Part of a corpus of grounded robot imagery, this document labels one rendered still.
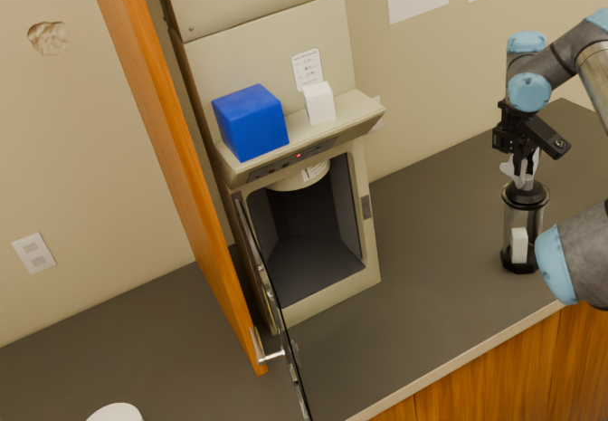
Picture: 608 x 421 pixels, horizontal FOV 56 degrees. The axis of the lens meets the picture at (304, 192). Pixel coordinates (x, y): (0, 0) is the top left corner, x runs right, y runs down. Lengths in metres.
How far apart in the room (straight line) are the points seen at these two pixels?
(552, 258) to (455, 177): 1.00
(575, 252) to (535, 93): 0.36
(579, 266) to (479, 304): 0.61
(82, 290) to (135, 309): 0.17
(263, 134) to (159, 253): 0.81
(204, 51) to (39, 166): 0.65
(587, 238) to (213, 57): 0.67
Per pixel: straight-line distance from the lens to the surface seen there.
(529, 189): 1.45
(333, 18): 1.14
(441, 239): 1.67
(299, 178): 1.27
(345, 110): 1.14
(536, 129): 1.34
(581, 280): 0.93
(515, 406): 1.83
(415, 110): 1.92
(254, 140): 1.03
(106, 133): 1.54
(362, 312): 1.49
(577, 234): 0.92
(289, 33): 1.11
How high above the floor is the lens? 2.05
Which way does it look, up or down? 36 degrees down
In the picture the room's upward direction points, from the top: 12 degrees counter-clockwise
